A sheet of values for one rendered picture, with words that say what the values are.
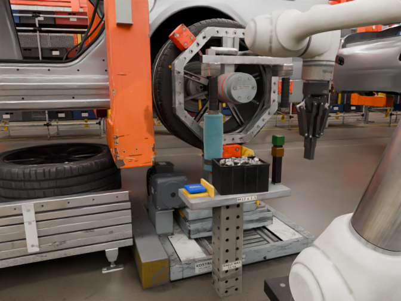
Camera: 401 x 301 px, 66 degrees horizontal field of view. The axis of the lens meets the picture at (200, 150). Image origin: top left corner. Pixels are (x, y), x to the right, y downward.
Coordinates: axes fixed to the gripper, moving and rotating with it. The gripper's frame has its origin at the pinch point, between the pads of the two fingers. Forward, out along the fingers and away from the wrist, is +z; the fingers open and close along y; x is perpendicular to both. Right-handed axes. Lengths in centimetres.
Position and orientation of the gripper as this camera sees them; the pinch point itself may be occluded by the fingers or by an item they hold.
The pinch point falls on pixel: (309, 147)
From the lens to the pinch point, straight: 103.9
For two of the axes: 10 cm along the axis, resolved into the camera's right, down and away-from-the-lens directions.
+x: -4.0, -2.1, 9.0
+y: 9.2, -0.6, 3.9
